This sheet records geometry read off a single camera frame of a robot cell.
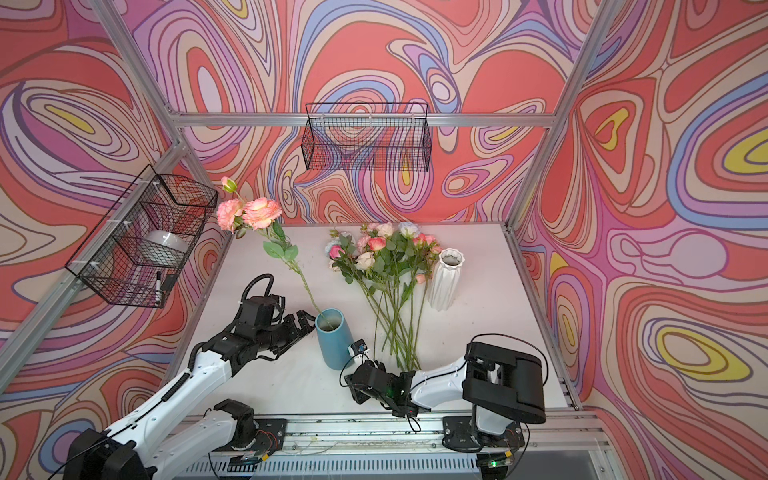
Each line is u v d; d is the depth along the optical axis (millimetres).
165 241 729
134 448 403
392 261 1040
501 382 475
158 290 719
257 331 631
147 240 688
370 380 617
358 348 733
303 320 746
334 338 727
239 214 622
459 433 734
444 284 844
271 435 721
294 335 718
